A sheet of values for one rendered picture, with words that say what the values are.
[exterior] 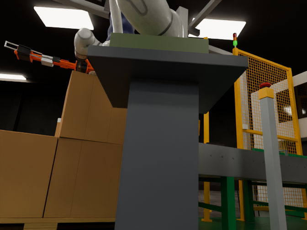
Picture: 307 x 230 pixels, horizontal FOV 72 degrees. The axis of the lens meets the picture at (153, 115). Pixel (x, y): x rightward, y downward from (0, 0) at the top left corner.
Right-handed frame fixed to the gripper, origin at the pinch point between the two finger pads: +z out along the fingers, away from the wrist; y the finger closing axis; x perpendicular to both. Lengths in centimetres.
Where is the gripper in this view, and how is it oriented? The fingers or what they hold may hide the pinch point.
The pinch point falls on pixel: (79, 67)
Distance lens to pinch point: 160.8
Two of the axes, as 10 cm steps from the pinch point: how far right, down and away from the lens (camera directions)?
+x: 9.2, 1.7, 3.6
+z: -4.0, 2.4, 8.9
